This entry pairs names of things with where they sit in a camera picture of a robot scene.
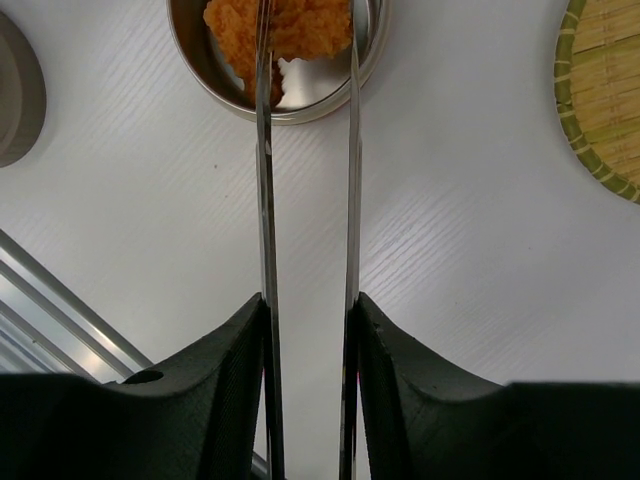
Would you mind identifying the steel serving tongs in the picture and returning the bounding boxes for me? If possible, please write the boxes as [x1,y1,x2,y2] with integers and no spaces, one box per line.
[255,1,362,479]

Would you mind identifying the orange fried food piece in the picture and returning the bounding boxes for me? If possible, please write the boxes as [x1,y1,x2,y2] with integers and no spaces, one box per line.
[203,0,257,104]

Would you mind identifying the red steel bowl container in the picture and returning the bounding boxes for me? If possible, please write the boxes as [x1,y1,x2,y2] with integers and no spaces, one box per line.
[166,0,391,126]

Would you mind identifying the round bamboo tray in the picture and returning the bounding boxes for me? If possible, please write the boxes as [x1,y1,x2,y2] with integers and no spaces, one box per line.
[553,0,639,203]

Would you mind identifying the aluminium front rail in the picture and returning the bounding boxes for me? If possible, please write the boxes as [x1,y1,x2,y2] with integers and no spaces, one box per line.
[1,233,153,383]

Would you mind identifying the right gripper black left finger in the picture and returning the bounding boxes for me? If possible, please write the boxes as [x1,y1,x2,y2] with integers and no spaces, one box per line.
[1,296,265,479]

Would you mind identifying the beige round lid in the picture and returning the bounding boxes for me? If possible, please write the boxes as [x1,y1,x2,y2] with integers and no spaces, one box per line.
[1,13,47,167]

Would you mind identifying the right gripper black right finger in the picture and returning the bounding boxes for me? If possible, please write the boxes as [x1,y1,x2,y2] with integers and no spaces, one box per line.
[357,296,639,479]

